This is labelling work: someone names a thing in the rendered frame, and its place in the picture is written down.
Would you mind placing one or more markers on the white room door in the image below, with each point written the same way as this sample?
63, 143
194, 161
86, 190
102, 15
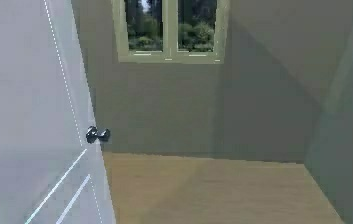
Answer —
30, 116

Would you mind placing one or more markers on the pale green framed window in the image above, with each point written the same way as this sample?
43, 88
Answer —
170, 31

